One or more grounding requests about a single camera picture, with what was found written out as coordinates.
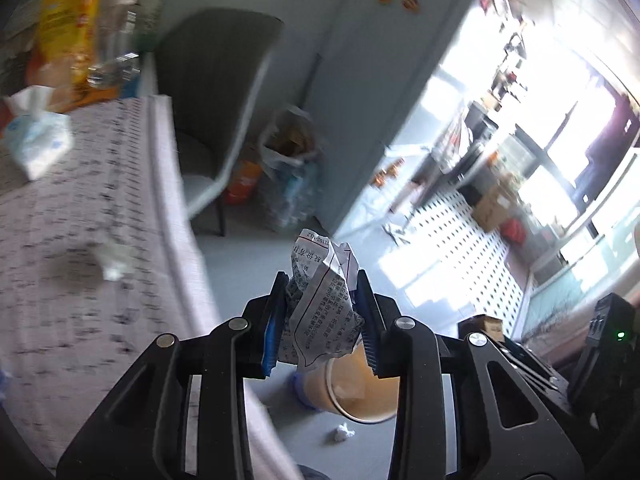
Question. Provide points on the orange figure magnet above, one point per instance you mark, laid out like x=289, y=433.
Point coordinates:
x=385, y=175

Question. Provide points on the colourful table mat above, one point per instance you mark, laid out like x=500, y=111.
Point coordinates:
x=85, y=97

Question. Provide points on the brown paper cup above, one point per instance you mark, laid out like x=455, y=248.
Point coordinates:
x=360, y=390

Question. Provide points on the pack of water bottles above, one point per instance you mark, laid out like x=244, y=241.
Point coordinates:
x=292, y=202

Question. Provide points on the clear plastic water bottle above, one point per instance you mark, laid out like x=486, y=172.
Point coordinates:
x=117, y=50

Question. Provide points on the printed grey tablecloth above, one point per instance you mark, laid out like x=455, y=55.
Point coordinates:
x=60, y=310

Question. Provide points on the red bag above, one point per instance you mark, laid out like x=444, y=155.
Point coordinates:
x=515, y=230

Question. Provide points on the printed paper leaflet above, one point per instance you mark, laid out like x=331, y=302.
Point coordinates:
x=325, y=320

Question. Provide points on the yellow snack bag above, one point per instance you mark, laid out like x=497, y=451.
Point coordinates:
x=67, y=30

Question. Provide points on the filled white plastic bag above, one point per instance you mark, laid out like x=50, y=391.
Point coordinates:
x=290, y=145

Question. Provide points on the small crumpled tissue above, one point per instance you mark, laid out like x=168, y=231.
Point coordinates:
x=112, y=260

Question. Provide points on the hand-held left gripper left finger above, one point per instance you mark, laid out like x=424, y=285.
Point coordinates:
x=272, y=330

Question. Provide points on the brown cardboard box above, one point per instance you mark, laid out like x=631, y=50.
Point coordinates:
x=492, y=207

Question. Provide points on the grey upholstered chair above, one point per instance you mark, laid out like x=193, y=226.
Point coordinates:
x=215, y=100

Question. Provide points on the small brown box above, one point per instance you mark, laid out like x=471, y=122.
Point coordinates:
x=482, y=326

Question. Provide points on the soft tissue pack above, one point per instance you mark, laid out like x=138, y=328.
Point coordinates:
x=37, y=142

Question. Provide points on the white refrigerator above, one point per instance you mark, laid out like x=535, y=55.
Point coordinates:
x=400, y=75

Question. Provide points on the tiny crumpled paper ball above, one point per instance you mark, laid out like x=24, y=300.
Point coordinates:
x=342, y=432

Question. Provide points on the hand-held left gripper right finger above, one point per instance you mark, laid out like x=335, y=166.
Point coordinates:
x=367, y=330

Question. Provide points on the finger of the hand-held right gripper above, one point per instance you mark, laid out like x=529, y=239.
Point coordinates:
x=530, y=367

